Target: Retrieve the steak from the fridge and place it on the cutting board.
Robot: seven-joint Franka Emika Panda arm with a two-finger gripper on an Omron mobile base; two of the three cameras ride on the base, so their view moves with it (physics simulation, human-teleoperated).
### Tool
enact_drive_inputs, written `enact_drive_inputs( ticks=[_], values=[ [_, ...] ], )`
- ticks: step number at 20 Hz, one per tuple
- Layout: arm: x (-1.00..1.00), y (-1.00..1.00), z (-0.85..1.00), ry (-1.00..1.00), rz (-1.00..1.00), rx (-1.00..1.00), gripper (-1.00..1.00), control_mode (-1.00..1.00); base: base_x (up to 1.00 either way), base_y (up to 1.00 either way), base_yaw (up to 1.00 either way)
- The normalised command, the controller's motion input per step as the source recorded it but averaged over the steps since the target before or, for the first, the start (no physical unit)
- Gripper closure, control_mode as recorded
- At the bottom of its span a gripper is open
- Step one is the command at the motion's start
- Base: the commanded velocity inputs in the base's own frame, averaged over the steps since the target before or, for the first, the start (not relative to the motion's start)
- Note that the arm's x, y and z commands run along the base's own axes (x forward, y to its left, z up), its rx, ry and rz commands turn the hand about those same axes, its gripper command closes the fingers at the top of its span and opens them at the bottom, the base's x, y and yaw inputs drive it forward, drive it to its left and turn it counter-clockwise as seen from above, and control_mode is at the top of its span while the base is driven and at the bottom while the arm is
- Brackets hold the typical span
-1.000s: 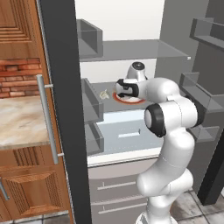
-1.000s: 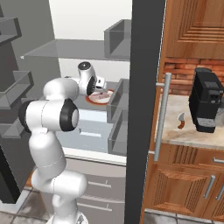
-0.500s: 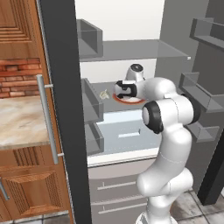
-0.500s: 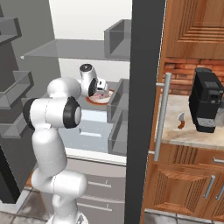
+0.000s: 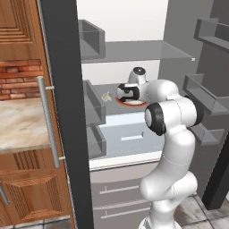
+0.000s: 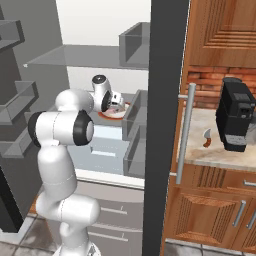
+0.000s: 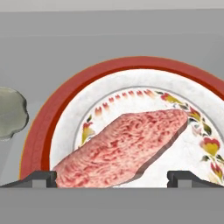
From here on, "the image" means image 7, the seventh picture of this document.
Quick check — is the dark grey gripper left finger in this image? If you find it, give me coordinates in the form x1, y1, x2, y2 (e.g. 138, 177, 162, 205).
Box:
0, 170, 58, 188

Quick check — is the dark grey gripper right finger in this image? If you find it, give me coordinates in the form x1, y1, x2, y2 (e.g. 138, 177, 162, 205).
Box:
166, 171, 224, 188

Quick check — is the raw red marbled steak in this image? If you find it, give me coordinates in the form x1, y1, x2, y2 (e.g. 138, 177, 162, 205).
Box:
52, 108, 189, 188

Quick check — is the grey-green lumpy round object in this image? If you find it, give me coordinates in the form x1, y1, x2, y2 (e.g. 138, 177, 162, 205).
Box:
0, 87, 30, 142

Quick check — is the red-rimmed white floral plate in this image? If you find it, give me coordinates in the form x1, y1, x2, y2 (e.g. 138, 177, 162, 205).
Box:
18, 55, 224, 188

